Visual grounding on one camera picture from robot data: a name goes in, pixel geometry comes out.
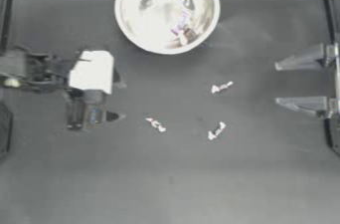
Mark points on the steel bowl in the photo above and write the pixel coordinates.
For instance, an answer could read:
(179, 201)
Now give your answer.
(151, 12)

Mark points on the purple candy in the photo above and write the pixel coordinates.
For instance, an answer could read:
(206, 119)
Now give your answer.
(180, 25)

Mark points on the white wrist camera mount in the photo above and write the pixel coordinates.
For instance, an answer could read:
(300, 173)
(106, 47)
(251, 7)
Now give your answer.
(91, 72)

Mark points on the white candy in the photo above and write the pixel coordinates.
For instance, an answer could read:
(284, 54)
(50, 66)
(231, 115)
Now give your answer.
(182, 39)
(216, 131)
(156, 124)
(216, 88)

